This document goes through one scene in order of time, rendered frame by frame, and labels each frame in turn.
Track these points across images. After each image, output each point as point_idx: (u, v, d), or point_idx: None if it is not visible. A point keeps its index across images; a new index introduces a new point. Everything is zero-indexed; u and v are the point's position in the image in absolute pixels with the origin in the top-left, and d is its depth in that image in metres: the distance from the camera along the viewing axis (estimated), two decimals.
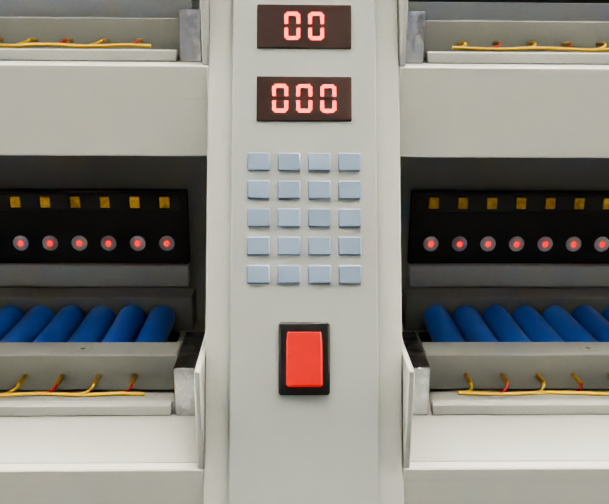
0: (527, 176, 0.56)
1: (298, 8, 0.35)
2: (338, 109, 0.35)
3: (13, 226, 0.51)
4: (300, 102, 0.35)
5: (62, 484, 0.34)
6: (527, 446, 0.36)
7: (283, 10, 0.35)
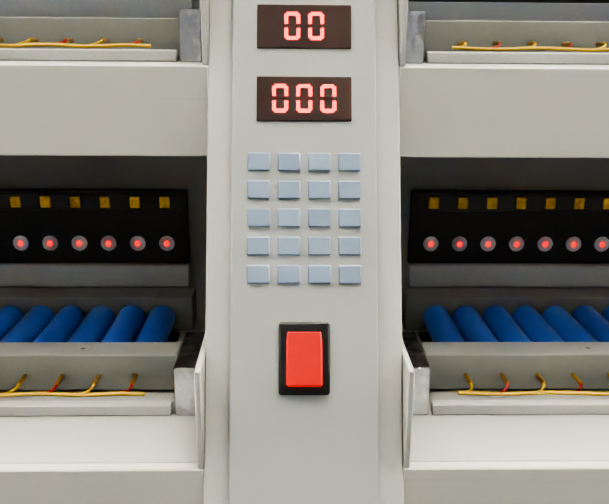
0: (527, 176, 0.56)
1: (298, 8, 0.35)
2: (338, 109, 0.35)
3: (13, 226, 0.51)
4: (300, 102, 0.35)
5: (62, 484, 0.34)
6: (527, 446, 0.36)
7: (283, 10, 0.35)
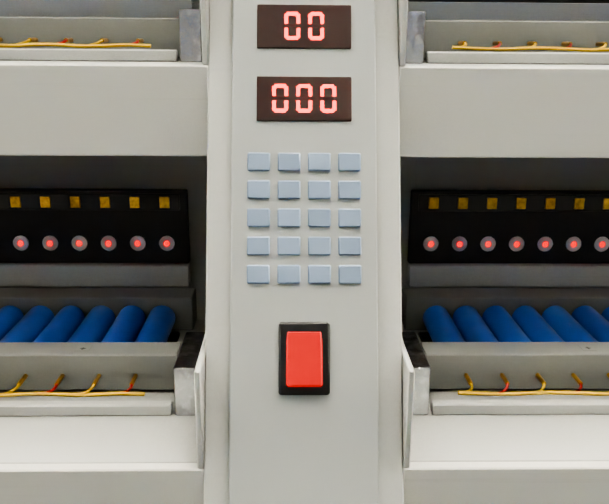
0: (527, 176, 0.56)
1: (298, 8, 0.35)
2: (338, 109, 0.35)
3: (13, 226, 0.51)
4: (300, 102, 0.35)
5: (62, 484, 0.34)
6: (527, 446, 0.36)
7: (283, 10, 0.35)
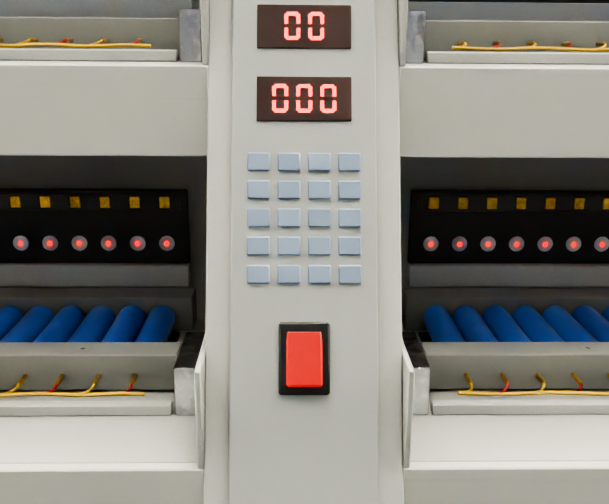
0: (527, 176, 0.56)
1: (298, 8, 0.35)
2: (338, 109, 0.35)
3: (13, 226, 0.51)
4: (300, 102, 0.35)
5: (62, 484, 0.34)
6: (527, 446, 0.36)
7: (283, 10, 0.35)
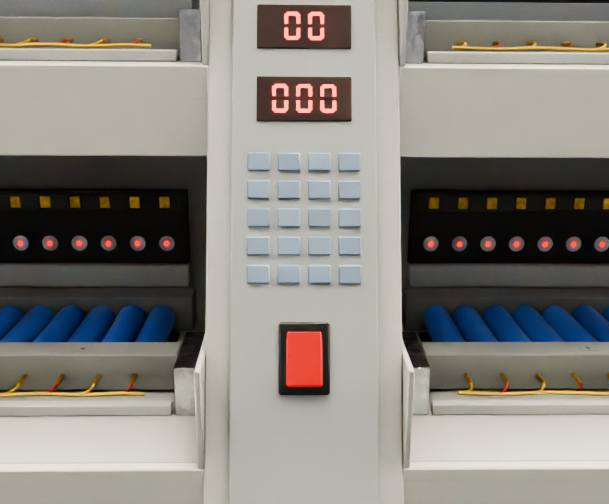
0: (527, 176, 0.56)
1: (298, 8, 0.35)
2: (338, 109, 0.35)
3: (13, 226, 0.51)
4: (300, 102, 0.35)
5: (62, 484, 0.34)
6: (527, 446, 0.36)
7: (283, 10, 0.35)
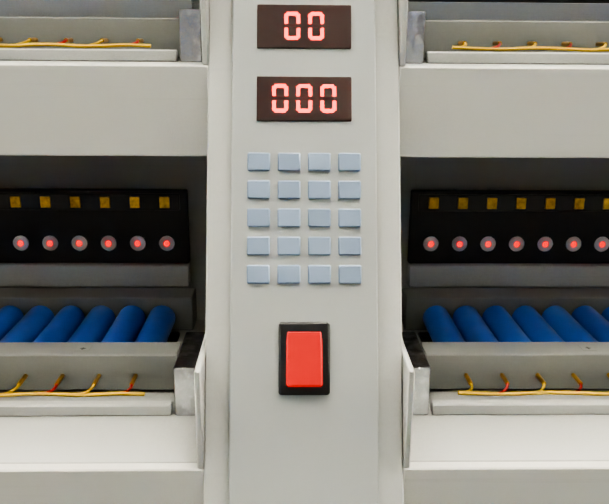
0: (527, 176, 0.56)
1: (298, 8, 0.35)
2: (338, 109, 0.35)
3: (13, 226, 0.51)
4: (300, 102, 0.35)
5: (62, 484, 0.34)
6: (527, 446, 0.36)
7: (283, 10, 0.35)
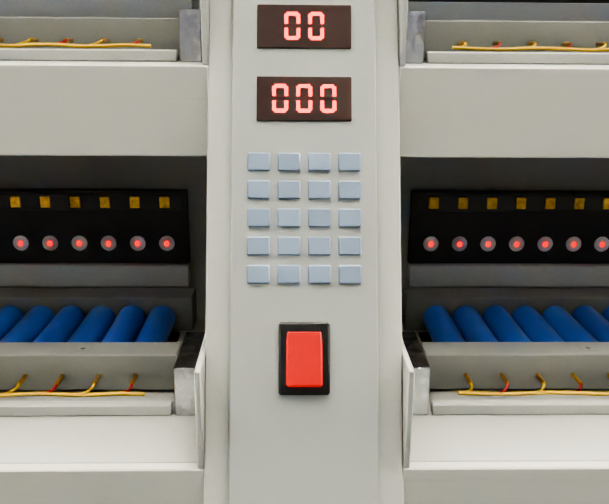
0: (527, 176, 0.56)
1: (298, 8, 0.35)
2: (338, 109, 0.35)
3: (13, 226, 0.51)
4: (300, 102, 0.35)
5: (62, 484, 0.34)
6: (527, 446, 0.36)
7: (283, 10, 0.35)
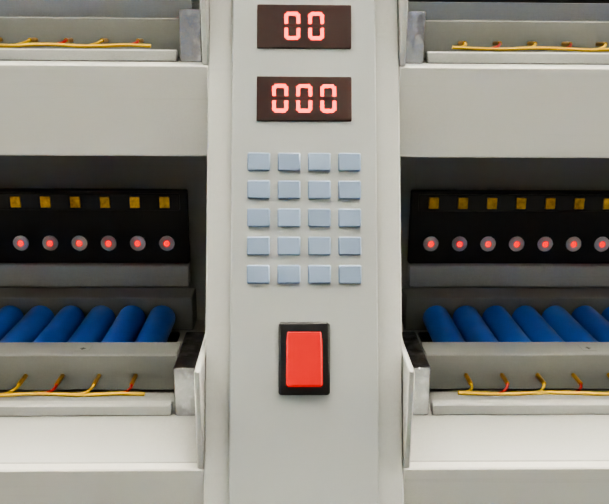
0: (527, 176, 0.56)
1: (298, 8, 0.35)
2: (338, 109, 0.35)
3: (13, 226, 0.51)
4: (300, 102, 0.35)
5: (62, 484, 0.34)
6: (527, 446, 0.36)
7: (283, 10, 0.35)
